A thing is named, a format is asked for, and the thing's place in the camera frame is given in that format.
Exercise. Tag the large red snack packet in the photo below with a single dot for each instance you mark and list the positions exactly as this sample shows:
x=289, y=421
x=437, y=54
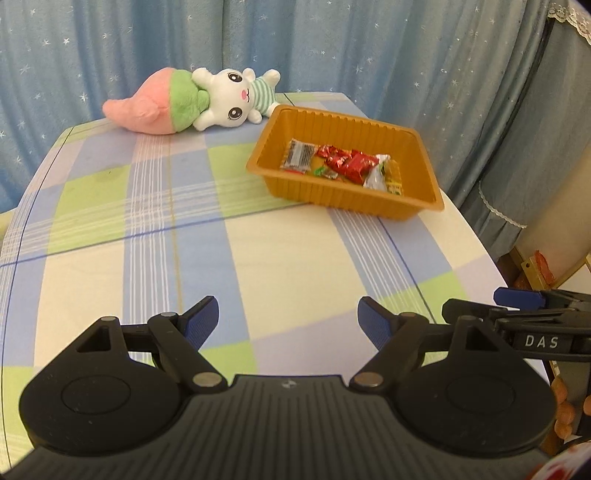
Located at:
x=359, y=166

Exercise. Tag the clear green candy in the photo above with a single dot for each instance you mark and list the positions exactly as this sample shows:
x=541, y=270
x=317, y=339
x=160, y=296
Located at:
x=376, y=178

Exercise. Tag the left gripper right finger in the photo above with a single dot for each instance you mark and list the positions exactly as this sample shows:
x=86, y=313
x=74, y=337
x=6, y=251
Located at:
x=397, y=337

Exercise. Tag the green brown candy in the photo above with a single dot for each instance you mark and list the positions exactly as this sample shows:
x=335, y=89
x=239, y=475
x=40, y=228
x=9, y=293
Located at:
x=326, y=172

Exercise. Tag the clear black-printed snack packet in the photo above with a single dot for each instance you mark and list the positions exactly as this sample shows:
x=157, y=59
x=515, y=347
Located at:
x=299, y=156

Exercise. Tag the checkered tablecloth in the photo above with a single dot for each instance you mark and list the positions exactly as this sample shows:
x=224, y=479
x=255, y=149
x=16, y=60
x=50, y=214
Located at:
x=115, y=223

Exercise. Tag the blue star curtain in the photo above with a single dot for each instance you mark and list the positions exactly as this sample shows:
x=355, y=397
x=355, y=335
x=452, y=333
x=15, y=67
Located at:
x=453, y=70

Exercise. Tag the yellow candy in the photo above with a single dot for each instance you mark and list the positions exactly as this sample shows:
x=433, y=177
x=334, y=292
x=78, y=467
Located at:
x=392, y=177

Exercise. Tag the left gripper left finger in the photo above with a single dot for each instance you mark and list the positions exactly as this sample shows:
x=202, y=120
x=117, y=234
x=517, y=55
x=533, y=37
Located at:
x=178, y=338

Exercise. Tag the orange plastic tray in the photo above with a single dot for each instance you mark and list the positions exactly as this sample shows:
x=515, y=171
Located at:
x=319, y=127

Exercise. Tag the small red twisted candy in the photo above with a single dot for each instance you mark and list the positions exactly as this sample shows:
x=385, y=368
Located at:
x=334, y=157

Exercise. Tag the bunny carrot plush toy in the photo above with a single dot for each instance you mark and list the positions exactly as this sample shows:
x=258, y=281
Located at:
x=172, y=100

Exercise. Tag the person's right hand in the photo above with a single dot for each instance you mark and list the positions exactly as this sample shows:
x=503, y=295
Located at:
x=566, y=411

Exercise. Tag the grey lace-trimmed curtain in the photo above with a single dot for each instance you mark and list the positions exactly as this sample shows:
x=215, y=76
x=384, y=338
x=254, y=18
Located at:
x=545, y=134

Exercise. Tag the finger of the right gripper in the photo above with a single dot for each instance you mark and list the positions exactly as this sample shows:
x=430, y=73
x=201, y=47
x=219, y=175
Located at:
x=554, y=298
x=475, y=311

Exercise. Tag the wooden frame with red item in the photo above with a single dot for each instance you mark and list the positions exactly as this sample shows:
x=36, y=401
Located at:
x=534, y=273

